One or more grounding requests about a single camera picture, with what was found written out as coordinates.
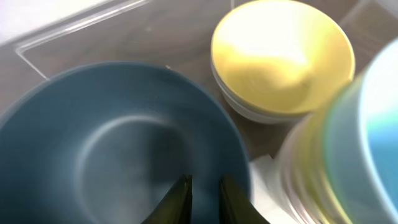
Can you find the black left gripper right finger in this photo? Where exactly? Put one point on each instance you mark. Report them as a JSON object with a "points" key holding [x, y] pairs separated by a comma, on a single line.
{"points": [[234, 206]]}

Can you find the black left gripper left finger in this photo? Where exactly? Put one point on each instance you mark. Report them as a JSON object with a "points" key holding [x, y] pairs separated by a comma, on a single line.
{"points": [[176, 206]]}

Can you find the cream white plastic cup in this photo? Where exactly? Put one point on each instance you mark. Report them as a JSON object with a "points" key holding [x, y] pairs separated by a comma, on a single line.
{"points": [[288, 197]]}

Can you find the grey small bowl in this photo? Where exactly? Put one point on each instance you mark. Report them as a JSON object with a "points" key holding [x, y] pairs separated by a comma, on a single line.
{"points": [[249, 112]]}

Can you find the dark blue bowl front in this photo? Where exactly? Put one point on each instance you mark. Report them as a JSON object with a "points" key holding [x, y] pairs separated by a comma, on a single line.
{"points": [[104, 143]]}

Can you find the light blue plastic cup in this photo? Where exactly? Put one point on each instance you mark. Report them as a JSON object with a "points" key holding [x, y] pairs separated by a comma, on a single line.
{"points": [[360, 142]]}

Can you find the yellow small bowl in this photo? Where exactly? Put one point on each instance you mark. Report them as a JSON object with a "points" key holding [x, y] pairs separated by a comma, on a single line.
{"points": [[283, 57]]}

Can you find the clear plastic storage container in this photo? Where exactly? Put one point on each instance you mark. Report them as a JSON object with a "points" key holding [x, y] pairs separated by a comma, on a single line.
{"points": [[175, 35]]}

